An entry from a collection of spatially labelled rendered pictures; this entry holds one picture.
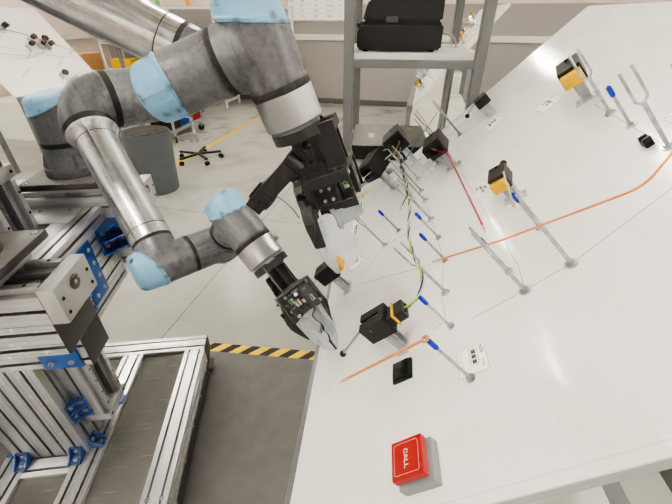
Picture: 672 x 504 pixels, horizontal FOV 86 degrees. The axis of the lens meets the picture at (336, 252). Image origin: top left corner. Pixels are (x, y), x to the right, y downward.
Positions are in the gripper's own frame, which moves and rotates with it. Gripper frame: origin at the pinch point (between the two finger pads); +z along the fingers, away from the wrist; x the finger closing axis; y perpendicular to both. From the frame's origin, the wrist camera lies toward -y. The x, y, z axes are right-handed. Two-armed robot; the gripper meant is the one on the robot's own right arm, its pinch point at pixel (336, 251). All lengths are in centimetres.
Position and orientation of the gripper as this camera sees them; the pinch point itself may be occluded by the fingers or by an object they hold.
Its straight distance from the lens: 57.0
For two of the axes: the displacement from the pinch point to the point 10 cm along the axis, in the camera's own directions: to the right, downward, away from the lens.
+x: 1.5, -5.8, 8.0
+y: 9.3, -2.1, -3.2
